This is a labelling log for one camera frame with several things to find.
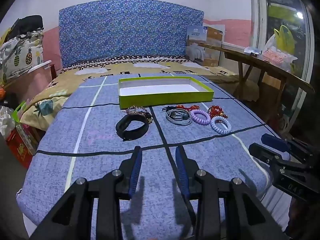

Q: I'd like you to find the green gift bag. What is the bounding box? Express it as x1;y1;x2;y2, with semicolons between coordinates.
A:
11;101;34;130

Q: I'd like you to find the black wristband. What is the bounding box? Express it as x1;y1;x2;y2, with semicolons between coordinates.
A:
116;114;150;141

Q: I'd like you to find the green cardboard box tray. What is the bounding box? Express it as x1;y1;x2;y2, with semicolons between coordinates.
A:
118;77;214;109

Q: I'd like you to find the red box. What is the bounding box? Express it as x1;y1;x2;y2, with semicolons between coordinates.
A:
6;125;38;169

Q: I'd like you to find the white plastic bag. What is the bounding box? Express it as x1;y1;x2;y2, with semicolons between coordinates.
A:
264;34;278;53

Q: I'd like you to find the quilt packaging box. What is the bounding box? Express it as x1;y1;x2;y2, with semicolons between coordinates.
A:
185;25;224;67

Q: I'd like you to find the pink bedside cabinet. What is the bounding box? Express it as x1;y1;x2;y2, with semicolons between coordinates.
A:
5;60;57;100

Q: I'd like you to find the pink crystal hair clip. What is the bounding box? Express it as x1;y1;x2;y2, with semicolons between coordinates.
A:
124;106;148;115

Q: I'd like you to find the black cord teal bead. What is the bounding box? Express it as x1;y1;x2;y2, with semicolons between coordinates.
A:
162;106;188;120

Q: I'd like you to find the pale blue spiral hair tie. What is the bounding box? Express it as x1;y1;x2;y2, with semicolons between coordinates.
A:
210;116;232;133

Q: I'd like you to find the red knotted cord bracelet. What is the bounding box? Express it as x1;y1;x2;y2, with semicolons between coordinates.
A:
175;104;200;112

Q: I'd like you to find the blue floral headboard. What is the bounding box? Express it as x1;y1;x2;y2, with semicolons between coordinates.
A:
59;0;204;68

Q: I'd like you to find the red bead bracelet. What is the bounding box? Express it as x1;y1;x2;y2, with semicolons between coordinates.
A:
208;105;228;120

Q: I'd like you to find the pineapple print bag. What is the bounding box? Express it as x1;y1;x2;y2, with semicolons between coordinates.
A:
0;30;45;83

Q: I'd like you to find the white window frame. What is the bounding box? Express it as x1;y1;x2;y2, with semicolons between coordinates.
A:
249;0;314;130

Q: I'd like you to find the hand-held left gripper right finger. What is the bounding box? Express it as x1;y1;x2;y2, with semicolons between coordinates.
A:
175;145;290;240

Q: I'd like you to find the black bag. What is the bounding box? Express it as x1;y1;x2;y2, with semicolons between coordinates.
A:
11;15;44;34

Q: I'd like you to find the blue grid blanket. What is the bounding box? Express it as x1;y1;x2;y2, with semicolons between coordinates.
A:
16;73;293;227

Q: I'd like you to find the yellow printed bed sheet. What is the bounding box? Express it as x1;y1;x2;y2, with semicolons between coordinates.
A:
20;55;240;130

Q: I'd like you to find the wooden bench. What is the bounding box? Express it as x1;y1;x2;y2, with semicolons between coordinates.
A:
197;42;315;120

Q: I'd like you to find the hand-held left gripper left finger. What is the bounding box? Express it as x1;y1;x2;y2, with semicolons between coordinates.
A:
30;145;143;240

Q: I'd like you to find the purple spiral hair tie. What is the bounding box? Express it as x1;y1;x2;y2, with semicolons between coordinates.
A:
190;109;211;126

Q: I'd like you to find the pink packet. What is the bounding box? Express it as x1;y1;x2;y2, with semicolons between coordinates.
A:
261;47;290;68

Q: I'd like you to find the grey hair tie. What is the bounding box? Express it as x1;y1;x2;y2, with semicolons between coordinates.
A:
165;109;192;126

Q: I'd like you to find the yellow plastic bag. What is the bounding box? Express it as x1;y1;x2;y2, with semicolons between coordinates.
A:
274;25;295;55

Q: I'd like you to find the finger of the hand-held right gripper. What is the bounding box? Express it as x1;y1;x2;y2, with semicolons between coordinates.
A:
249;142;308;173
261;134;320;165

